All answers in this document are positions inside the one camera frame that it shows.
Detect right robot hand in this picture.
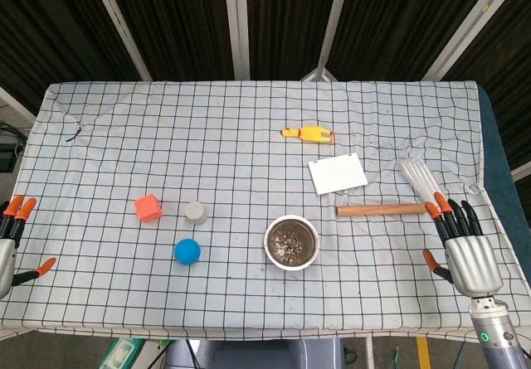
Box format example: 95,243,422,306
422,192,505,299

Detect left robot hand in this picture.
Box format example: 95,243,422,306
0,194,57,299

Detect wooden stick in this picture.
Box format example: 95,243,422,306
334,202,429,218

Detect clear plastic tube bundle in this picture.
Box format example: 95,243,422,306
399,157,441,205

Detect black electronic device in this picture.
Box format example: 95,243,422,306
0,124,27,173

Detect orange cube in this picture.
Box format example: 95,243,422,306
134,193,163,224

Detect green white box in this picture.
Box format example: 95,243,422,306
98,337,146,369

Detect metal cup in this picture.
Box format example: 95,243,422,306
264,214,321,269

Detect white rectangular board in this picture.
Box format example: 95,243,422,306
307,152,368,197

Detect blue ball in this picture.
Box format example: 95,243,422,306
173,238,202,266

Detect crushed nut pieces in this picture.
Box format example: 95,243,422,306
271,227,312,261

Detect grey cylinder block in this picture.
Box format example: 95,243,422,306
184,201,209,226

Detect yellow rubber chicken toy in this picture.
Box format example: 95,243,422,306
280,124,336,146

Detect checkered white tablecloth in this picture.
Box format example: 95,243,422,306
0,79,531,343

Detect white frame beam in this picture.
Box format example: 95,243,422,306
0,86,37,126
86,0,153,82
422,0,522,81
300,0,353,82
222,0,251,80

